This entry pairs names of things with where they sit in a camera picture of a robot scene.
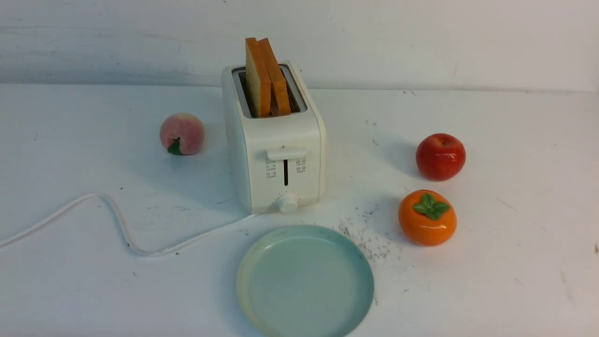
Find toast slice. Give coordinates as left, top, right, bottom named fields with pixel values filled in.
left=257, top=38, right=292, bottom=116
left=245, top=37, right=271, bottom=118

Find white two-slot toaster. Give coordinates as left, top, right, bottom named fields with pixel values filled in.
left=222, top=60, right=327, bottom=214

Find light green round plate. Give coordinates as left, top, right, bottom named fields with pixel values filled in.
left=235, top=224, right=375, bottom=337

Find pink peach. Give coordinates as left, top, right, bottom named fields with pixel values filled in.
left=159, top=113, right=205, bottom=155

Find orange persimmon with green leaf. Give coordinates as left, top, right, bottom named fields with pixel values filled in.
left=398, top=190, right=458, bottom=247

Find red apple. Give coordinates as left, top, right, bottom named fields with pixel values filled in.
left=416, top=133, right=467, bottom=182

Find white toaster power cord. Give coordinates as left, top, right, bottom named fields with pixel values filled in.
left=0, top=193, right=258, bottom=257

